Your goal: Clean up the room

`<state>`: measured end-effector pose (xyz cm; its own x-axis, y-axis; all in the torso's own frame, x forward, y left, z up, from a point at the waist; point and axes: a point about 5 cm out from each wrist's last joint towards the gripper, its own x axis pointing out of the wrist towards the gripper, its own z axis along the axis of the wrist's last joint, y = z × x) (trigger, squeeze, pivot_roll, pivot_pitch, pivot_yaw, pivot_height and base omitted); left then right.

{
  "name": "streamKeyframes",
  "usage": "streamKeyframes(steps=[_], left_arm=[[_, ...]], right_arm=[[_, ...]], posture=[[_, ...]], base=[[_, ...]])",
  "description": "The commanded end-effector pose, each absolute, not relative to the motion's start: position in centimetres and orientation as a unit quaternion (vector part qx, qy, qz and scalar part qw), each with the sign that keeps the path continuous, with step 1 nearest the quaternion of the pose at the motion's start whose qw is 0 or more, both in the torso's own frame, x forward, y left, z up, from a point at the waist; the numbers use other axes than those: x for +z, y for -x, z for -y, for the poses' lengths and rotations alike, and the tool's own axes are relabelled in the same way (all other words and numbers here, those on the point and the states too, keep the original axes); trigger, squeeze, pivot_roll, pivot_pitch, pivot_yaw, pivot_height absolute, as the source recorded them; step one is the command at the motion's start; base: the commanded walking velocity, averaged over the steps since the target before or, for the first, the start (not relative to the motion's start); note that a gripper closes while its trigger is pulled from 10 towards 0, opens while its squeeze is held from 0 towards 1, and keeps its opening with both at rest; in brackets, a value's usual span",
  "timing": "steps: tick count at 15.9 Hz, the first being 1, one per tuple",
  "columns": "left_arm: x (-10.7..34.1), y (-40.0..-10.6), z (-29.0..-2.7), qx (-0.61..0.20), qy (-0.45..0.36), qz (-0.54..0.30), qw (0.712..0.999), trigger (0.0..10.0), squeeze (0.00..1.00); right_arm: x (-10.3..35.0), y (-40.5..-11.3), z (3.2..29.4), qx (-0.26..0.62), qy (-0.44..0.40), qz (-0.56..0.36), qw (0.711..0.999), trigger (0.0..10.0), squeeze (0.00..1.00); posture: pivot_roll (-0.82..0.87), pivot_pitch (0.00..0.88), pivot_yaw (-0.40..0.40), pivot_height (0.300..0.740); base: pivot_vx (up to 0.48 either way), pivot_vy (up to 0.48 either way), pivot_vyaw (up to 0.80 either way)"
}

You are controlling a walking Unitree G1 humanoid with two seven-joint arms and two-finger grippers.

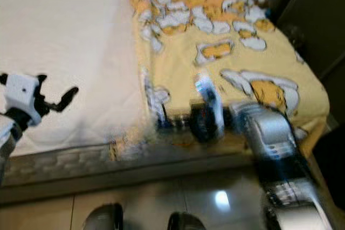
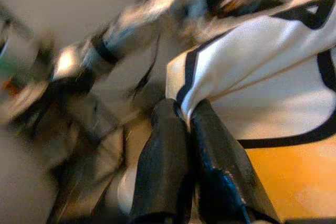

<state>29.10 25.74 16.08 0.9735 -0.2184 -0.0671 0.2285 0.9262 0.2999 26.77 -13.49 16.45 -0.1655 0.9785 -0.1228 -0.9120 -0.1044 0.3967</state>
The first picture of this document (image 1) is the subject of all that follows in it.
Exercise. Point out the yellow cartoon print blanket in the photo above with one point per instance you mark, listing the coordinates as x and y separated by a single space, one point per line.
226 36

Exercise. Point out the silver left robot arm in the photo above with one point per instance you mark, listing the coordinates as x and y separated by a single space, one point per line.
12 138

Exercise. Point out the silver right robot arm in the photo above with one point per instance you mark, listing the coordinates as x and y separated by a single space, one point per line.
280 149

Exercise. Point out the white mattress bed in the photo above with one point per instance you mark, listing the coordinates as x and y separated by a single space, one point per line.
64 41

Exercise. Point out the grey robot right foot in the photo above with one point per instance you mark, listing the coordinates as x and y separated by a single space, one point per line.
187 222

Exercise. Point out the grey robot foot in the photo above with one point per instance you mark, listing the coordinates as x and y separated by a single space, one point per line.
103 218
187 222

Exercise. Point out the grey robot left foot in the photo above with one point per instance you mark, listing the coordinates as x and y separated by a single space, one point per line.
103 218

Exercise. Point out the black storage bin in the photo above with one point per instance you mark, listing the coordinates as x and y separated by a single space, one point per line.
333 160

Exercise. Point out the dark grey wardrobe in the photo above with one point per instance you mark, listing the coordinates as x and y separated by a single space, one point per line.
318 14

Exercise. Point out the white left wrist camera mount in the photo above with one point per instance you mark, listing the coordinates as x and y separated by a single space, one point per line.
21 92

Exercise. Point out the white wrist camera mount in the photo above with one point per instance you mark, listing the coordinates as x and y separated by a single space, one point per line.
210 98
21 92

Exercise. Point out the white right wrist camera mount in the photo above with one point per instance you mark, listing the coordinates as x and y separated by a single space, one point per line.
210 98

